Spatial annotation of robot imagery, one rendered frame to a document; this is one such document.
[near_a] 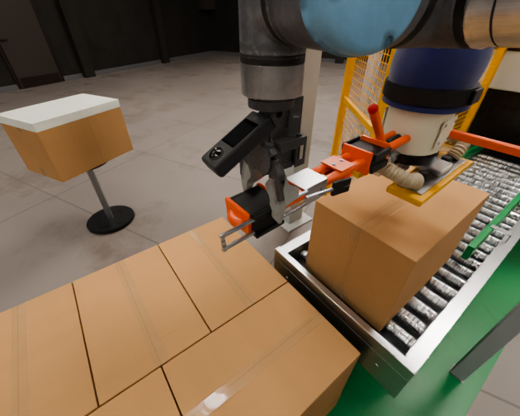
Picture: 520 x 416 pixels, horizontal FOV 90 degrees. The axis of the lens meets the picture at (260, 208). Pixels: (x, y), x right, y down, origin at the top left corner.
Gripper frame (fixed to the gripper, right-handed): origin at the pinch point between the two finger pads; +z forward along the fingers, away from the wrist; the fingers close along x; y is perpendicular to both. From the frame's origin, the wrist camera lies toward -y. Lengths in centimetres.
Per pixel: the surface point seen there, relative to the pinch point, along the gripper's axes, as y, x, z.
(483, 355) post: 92, -50, 97
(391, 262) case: 44, -12, 34
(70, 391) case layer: -54, 31, 69
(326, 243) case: 44, 13, 45
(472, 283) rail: 92, -31, 64
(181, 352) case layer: -20, 21, 70
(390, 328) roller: 49, -20, 69
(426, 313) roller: 67, -25, 69
